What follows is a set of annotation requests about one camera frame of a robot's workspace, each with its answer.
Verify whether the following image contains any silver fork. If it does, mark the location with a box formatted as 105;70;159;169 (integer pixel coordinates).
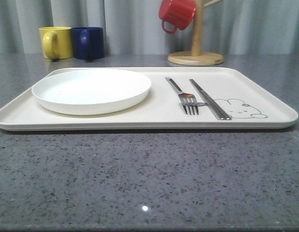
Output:
165;77;199;116

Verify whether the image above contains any white round plate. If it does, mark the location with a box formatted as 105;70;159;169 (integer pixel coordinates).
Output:
31;69;152;116

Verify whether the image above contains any wooden mug tree stand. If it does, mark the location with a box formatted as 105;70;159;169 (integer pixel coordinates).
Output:
168;0;224;66

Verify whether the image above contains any grey curtain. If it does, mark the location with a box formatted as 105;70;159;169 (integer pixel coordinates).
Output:
0;0;299;55

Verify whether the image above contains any navy blue mug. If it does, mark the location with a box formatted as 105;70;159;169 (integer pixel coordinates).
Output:
71;27;105;60

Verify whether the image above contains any beige rabbit serving tray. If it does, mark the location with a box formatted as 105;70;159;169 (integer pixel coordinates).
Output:
0;67;299;131

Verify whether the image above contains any red ribbed mug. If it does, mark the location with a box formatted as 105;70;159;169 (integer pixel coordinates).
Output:
158;0;197;34

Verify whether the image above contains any yellow mug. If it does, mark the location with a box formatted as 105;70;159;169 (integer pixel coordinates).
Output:
39;27;73;60

